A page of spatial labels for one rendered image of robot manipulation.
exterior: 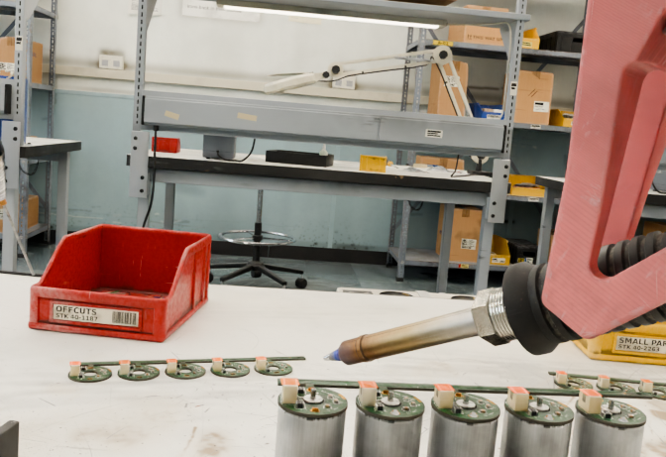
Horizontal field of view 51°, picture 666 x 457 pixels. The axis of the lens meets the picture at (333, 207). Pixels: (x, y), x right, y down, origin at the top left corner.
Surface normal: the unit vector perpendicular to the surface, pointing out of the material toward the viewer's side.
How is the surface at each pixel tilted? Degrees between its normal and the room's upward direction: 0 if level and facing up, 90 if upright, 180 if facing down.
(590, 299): 99
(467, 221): 91
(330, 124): 90
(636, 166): 87
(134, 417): 0
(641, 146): 87
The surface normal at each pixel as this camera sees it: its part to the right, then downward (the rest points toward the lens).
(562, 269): -0.69, 0.18
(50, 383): 0.08, -0.99
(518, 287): -0.11, -0.58
